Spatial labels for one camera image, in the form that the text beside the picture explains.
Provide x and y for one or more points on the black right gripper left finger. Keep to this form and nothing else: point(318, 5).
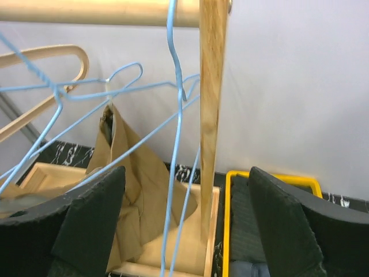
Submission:
point(70, 235)

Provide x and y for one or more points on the blue wire hanger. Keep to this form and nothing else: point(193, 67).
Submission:
point(182, 97)
point(20, 54)
point(189, 84)

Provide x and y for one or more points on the black marbled mat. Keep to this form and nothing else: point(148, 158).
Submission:
point(74, 155)

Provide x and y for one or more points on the wooden clothes rack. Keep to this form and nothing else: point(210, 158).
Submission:
point(209, 16)

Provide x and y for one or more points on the dark blue garment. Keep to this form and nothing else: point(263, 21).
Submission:
point(247, 269)

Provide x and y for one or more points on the black striped garment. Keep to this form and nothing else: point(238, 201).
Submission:
point(245, 242)

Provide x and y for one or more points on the yellow plastic tray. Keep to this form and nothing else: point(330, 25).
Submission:
point(305, 182)

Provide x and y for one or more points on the tan brown skirt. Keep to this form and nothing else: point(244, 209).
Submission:
point(142, 213)

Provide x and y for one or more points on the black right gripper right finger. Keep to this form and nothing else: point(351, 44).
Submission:
point(304, 235)

